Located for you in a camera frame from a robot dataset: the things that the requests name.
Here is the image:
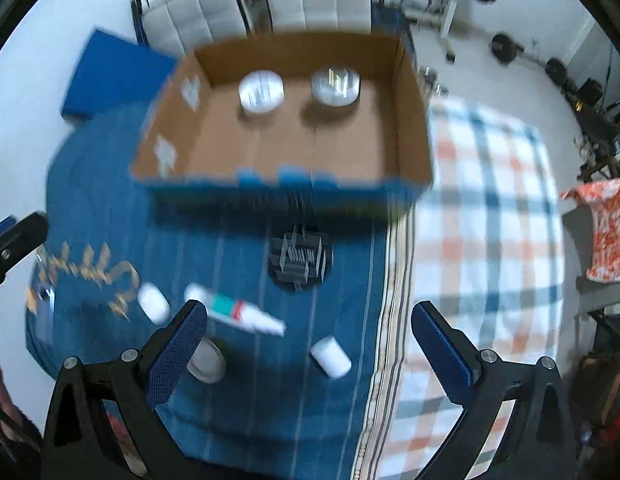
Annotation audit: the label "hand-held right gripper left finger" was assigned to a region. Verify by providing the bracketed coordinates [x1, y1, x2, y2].
[42, 299, 209, 480]

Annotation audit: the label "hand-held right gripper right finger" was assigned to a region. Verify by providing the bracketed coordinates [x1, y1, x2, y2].
[411, 301, 577, 480]

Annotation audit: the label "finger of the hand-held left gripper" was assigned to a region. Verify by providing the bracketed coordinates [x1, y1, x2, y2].
[0, 212, 49, 292]

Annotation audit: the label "white rounded case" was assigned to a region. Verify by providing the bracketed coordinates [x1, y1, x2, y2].
[137, 282, 171, 322]

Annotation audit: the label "white tube with green label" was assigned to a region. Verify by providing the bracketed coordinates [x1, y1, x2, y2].
[184, 283, 287, 337]

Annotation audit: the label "small white cylinder bottle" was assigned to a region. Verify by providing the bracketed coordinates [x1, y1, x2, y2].
[310, 335, 352, 378]

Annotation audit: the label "black patterned round tin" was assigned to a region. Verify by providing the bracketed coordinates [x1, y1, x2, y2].
[268, 230, 335, 288]

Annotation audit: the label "cardboard box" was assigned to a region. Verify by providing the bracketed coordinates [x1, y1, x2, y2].
[131, 31, 437, 200]

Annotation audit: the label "plaid blanket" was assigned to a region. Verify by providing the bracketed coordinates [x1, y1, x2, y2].
[360, 95, 566, 480]

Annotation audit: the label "blue striped blanket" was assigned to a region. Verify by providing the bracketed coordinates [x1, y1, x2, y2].
[25, 105, 426, 480]

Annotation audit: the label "blue foam mat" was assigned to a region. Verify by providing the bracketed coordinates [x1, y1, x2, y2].
[61, 27, 178, 122]

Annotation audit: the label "orange floral cloth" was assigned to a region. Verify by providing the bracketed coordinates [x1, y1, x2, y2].
[560, 177, 620, 285]

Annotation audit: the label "black pole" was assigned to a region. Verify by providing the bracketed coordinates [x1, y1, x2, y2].
[130, 0, 151, 46]

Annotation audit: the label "chrome dumbbells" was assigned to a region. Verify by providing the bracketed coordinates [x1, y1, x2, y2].
[417, 65, 448, 98]

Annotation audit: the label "white labelled jar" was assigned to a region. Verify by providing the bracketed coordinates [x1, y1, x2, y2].
[238, 70, 284, 113]

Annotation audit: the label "black exercise machine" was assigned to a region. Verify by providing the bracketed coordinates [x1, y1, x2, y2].
[560, 60, 620, 181]

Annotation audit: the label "silver round tin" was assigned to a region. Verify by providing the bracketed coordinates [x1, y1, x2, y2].
[310, 66, 361, 107]

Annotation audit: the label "short barbell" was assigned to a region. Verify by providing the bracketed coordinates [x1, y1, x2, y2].
[490, 32, 571, 83]

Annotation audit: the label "white weight rack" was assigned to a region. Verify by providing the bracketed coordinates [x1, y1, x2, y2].
[400, 0, 501, 63]

